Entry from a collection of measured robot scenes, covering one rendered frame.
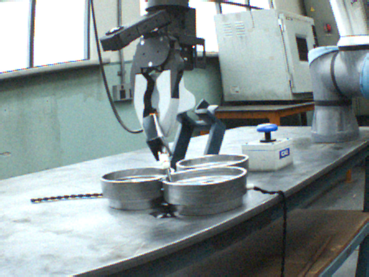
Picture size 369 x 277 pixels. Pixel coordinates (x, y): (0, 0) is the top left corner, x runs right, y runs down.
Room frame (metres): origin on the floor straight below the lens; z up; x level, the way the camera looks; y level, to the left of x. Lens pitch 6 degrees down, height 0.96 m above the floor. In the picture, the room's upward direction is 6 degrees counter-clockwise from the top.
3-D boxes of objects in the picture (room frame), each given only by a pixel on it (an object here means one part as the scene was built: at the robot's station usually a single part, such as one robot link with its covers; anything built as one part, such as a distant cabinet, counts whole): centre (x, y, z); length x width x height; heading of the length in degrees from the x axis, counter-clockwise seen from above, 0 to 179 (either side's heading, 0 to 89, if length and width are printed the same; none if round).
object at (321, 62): (1.07, -0.38, 0.97); 0.13 x 0.12 x 0.14; 26
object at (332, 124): (1.07, -0.38, 0.85); 0.15 x 0.15 x 0.10
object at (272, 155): (0.83, -0.15, 0.82); 0.08 x 0.07 x 0.05; 138
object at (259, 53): (3.21, -0.70, 1.10); 0.62 x 0.61 x 0.65; 138
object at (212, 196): (0.61, -0.02, 0.82); 0.10 x 0.10 x 0.04
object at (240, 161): (0.72, -0.04, 0.82); 0.10 x 0.10 x 0.04
